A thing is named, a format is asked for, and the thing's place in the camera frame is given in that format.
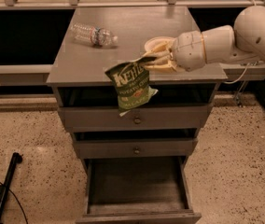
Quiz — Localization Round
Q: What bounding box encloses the metal railing frame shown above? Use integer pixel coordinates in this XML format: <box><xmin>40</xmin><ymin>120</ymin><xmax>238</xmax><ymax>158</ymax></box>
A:
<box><xmin>0</xmin><ymin>0</ymin><xmax>265</xmax><ymax>114</ymax></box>

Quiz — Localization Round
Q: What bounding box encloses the green jalapeno chip bag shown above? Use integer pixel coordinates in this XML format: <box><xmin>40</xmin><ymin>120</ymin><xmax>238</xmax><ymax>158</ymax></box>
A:
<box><xmin>105</xmin><ymin>57</ymin><xmax>158</xmax><ymax>117</ymax></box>

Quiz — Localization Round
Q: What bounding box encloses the clear plastic water bottle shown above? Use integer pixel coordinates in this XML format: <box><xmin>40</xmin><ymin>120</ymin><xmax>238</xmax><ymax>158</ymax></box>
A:
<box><xmin>70</xmin><ymin>22</ymin><xmax>118</xmax><ymax>47</ymax></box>

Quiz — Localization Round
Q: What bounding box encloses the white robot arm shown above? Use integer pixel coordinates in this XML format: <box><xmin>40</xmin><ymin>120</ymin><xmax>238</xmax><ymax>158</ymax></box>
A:
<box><xmin>143</xmin><ymin>6</ymin><xmax>265</xmax><ymax>72</ymax></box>

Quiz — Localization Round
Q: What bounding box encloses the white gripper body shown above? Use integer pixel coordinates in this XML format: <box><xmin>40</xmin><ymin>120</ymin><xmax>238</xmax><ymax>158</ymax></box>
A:
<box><xmin>171</xmin><ymin>31</ymin><xmax>205</xmax><ymax>72</ymax></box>

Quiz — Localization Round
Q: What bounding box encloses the brass top drawer knob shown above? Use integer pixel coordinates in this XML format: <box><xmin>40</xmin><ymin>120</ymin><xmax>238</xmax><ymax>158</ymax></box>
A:
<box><xmin>134</xmin><ymin>118</ymin><xmax>142</xmax><ymax>124</ymax></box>

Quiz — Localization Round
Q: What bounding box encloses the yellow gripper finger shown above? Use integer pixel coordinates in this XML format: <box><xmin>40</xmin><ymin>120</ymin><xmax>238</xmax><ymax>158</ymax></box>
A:
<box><xmin>144</xmin><ymin>63</ymin><xmax>176</xmax><ymax>73</ymax></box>
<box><xmin>144</xmin><ymin>41</ymin><xmax>173</xmax><ymax>58</ymax></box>

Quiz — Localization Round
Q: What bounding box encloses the thin black cable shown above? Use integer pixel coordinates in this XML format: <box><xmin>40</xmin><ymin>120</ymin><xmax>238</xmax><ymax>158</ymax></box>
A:
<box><xmin>0</xmin><ymin>168</ymin><xmax>30</xmax><ymax>224</ymax></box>

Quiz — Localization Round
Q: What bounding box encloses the grey open bottom drawer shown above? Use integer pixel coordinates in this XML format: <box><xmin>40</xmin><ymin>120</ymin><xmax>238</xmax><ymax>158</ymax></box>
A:
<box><xmin>76</xmin><ymin>157</ymin><xmax>202</xmax><ymax>224</ymax></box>

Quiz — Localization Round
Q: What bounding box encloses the grey middle drawer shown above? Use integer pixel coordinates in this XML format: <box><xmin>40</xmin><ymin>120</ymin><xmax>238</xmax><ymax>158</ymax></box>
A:
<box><xmin>73</xmin><ymin>138</ymin><xmax>198</xmax><ymax>159</ymax></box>

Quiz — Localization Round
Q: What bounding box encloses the white paper bowl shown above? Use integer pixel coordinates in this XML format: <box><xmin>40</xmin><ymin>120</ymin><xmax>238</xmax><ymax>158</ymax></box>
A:
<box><xmin>145</xmin><ymin>36</ymin><xmax>174</xmax><ymax>51</ymax></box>

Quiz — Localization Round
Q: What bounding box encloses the black stand leg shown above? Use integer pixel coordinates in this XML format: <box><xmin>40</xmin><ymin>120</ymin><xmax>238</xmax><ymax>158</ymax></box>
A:
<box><xmin>0</xmin><ymin>152</ymin><xmax>22</xmax><ymax>221</ymax></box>

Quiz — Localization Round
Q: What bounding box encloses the grey top drawer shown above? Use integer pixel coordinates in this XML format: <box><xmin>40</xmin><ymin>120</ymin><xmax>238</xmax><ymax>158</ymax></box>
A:
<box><xmin>58</xmin><ymin>105</ymin><xmax>212</xmax><ymax>133</ymax></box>

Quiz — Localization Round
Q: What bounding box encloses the grey wooden drawer cabinet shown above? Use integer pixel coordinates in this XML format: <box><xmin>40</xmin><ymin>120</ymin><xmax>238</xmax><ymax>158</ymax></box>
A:
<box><xmin>47</xmin><ymin>6</ymin><xmax>229</xmax><ymax>224</ymax></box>

